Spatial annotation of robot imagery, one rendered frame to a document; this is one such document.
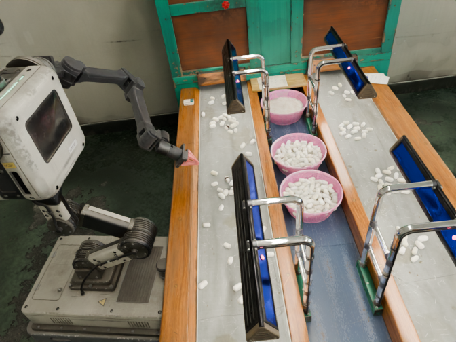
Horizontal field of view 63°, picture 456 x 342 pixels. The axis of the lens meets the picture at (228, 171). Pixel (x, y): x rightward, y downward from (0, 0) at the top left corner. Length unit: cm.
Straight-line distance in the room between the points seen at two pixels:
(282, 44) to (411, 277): 150
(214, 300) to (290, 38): 158
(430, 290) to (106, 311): 127
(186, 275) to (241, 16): 148
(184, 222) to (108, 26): 196
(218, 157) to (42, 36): 192
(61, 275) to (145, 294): 45
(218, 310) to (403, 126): 128
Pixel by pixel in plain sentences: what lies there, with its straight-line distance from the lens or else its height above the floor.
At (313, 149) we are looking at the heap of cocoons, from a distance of 191.
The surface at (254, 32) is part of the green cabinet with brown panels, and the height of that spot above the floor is 106.
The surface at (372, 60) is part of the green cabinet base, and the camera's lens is 258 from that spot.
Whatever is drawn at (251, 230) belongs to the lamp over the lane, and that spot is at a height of 111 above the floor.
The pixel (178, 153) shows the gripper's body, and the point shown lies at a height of 94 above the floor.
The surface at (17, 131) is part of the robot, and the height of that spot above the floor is 139.
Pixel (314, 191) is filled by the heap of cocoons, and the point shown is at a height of 73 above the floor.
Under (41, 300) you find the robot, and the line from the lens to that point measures 197.
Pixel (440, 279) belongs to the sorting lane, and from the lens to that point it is 151.
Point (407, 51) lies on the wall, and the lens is 365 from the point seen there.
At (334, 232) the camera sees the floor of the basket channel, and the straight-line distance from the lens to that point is 163.
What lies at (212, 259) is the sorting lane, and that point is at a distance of 147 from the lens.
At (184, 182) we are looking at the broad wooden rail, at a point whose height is 76.
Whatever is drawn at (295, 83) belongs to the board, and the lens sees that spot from 235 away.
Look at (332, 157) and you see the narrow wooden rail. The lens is 182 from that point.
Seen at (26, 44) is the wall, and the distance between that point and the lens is 340.
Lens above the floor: 194
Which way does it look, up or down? 42 degrees down
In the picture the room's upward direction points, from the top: 8 degrees counter-clockwise
